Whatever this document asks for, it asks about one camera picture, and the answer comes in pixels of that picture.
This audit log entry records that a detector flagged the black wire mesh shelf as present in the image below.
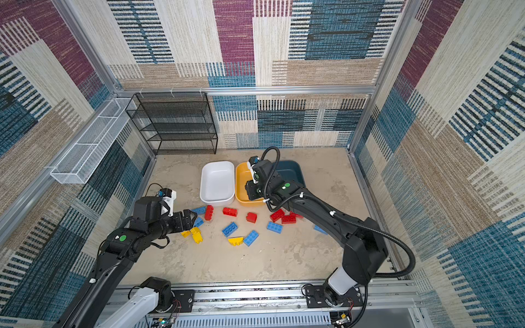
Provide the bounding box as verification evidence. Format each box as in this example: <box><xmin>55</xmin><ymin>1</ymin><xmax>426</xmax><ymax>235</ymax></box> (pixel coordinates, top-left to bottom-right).
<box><xmin>125</xmin><ymin>92</ymin><xmax>218</xmax><ymax>155</ymax></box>

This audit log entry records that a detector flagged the yellow plastic bin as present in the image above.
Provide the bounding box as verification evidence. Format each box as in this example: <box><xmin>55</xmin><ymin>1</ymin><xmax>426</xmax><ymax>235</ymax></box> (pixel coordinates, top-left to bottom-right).
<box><xmin>235</xmin><ymin>162</ymin><xmax>264</xmax><ymax>207</ymax></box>

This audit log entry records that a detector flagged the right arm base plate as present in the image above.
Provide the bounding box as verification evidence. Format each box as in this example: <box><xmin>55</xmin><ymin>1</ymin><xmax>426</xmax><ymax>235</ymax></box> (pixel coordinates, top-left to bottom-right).
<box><xmin>301</xmin><ymin>284</ymin><xmax>364</xmax><ymax>308</ymax></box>

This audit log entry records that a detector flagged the red lego long centre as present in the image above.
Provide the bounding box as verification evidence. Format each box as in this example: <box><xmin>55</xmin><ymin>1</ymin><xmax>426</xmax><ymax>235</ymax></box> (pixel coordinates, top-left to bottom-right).
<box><xmin>222</xmin><ymin>207</ymin><xmax>238</xmax><ymax>217</ymax></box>

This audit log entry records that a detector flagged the black corrugated cable conduit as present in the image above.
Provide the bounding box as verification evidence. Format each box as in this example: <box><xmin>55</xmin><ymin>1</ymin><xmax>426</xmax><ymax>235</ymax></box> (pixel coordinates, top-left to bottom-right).
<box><xmin>260</xmin><ymin>146</ymin><xmax>416</xmax><ymax>328</ymax></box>

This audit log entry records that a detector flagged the red lego flat left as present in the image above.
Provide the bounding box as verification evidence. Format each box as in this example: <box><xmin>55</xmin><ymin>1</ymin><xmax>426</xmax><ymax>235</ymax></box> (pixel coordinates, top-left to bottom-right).
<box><xmin>270</xmin><ymin>209</ymin><xmax>287</xmax><ymax>224</ymax></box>

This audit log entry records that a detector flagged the blue lego centre upturned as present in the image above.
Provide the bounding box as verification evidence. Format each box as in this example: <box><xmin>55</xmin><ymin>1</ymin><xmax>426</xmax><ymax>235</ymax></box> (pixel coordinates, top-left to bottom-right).
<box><xmin>222</xmin><ymin>222</ymin><xmax>238</xmax><ymax>238</ymax></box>

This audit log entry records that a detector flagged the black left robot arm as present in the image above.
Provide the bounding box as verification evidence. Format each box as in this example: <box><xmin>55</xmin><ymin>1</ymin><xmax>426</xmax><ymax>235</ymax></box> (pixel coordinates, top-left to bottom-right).
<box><xmin>54</xmin><ymin>196</ymin><xmax>198</xmax><ymax>327</ymax></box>

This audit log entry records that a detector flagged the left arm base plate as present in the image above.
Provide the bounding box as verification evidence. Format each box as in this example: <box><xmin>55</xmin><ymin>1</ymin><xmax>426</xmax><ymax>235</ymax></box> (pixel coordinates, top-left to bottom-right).
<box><xmin>166</xmin><ymin>289</ymin><xmax>196</xmax><ymax>315</ymax></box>

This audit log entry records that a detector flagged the red lego left upright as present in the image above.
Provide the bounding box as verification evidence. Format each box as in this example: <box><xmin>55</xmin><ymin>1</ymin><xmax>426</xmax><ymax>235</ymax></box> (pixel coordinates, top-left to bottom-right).
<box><xmin>205</xmin><ymin>205</ymin><xmax>214</xmax><ymax>221</ymax></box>

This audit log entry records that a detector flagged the aluminium front rail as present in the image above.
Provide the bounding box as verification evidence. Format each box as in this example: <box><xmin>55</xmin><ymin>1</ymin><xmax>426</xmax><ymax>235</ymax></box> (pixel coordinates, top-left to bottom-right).
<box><xmin>94</xmin><ymin>277</ymin><xmax>431</xmax><ymax>327</ymax></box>

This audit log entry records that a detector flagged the blue lego lower centre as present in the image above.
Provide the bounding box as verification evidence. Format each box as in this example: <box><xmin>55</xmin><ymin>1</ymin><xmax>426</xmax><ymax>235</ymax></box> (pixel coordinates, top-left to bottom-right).
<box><xmin>243</xmin><ymin>230</ymin><xmax>259</xmax><ymax>247</ymax></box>

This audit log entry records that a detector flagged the red lego flat lower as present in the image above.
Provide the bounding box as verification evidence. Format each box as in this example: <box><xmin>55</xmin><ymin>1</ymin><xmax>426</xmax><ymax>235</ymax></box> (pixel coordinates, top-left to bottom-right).
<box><xmin>281</xmin><ymin>215</ymin><xmax>297</xmax><ymax>225</ymax></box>

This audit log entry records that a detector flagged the yellow lego sloped bottom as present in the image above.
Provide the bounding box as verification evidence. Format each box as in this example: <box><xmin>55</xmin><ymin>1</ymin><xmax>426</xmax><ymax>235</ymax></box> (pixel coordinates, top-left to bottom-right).
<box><xmin>228</xmin><ymin>236</ymin><xmax>244</xmax><ymax>246</ymax></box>

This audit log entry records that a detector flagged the yellow lego pair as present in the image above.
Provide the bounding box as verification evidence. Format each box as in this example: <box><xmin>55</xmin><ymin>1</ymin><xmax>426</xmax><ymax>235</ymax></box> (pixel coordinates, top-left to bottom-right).
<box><xmin>190</xmin><ymin>227</ymin><xmax>203</xmax><ymax>244</ymax></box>

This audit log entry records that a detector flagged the white wire mesh basket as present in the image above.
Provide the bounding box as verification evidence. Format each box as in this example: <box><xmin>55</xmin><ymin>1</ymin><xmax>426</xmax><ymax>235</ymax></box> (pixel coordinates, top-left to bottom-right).
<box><xmin>51</xmin><ymin>98</ymin><xmax>130</xmax><ymax>185</ymax></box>

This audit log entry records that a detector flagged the red lego flat right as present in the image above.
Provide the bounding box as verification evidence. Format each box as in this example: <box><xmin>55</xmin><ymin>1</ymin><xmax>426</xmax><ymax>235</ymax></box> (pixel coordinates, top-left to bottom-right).
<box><xmin>289</xmin><ymin>212</ymin><xmax>304</xmax><ymax>219</ymax></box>

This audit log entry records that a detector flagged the blue lego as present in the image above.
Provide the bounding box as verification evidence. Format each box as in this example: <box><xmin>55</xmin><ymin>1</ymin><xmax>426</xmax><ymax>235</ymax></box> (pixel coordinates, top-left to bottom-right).
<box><xmin>192</xmin><ymin>206</ymin><xmax>206</xmax><ymax>215</ymax></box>
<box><xmin>314</xmin><ymin>225</ymin><xmax>328</xmax><ymax>235</ymax></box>
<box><xmin>267</xmin><ymin>222</ymin><xmax>283</xmax><ymax>234</ymax></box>
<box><xmin>243</xmin><ymin>230</ymin><xmax>259</xmax><ymax>247</ymax></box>

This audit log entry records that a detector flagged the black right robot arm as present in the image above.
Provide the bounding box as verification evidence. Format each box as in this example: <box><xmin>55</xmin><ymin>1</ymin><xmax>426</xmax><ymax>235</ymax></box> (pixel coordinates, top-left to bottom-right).
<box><xmin>245</xmin><ymin>157</ymin><xmax>388</xmax><ymax>306</ymax></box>

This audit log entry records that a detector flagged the red lego flat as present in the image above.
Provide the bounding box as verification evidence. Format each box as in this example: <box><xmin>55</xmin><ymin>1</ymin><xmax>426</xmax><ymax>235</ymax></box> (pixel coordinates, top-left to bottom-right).
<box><xmin>289</xmin><ymin>212</ymin><xmax>304</xmax><ymax>219</ymax></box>
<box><xmin>281</xmin><ymin>215</ymin><xmax>297</xmax><ymax>225</ymax></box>
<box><xmin>270</xmin><ymin>209</ymin><xmax>287</xmax><ymax>224</ymax></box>

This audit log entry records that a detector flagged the white plastic bin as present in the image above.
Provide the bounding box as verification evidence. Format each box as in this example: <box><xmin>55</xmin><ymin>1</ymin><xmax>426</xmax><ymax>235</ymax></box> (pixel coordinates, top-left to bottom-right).
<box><xmin>200</xmin><ymin>161</ymin><xmax>235</xmax><ymax>206</ymax></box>

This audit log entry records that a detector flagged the blue lego right centre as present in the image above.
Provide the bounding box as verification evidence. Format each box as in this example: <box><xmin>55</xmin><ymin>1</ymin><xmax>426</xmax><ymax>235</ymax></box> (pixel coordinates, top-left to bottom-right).
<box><xmin>267</xmin><ymin>222</ymin><xmax>283</xmax><ymax>234</ymax></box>

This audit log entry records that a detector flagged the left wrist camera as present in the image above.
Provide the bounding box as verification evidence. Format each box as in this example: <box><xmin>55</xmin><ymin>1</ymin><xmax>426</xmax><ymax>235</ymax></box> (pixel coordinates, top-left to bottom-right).
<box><xmin>158</xmin><ymin>188</ymin><xmax>176</xmax><ymax>217</ymax></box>

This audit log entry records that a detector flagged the blue lego far right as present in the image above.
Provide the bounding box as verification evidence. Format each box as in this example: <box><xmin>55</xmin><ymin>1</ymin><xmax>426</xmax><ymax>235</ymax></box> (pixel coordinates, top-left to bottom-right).
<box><xmin>314</xmin><ymin>225</ymin><xmax>328</xmax><ymax>235</ymax></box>

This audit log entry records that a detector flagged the blue lego far left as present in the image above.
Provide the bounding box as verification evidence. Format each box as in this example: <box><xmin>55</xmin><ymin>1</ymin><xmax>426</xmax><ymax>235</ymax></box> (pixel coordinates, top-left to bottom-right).
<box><xmin>192</xmin><ymin>206</ymin><xmax>206</xmax><ymax>215</ymax></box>

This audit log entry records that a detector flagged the red lego tall block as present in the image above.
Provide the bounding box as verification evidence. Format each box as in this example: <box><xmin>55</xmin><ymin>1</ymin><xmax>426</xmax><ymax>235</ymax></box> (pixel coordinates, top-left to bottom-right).
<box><xmin>246</xmin><ymin>212</ymin><xmax>258</xmax><ymax>224</ymax></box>

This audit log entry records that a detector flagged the dark blue plastic bin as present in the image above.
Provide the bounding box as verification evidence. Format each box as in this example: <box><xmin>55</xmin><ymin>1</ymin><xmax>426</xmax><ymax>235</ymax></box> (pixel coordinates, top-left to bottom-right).
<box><xmin>276</xmin><ymin>160</ymin><xmax>306</xmax><ymax>187</ymax></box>

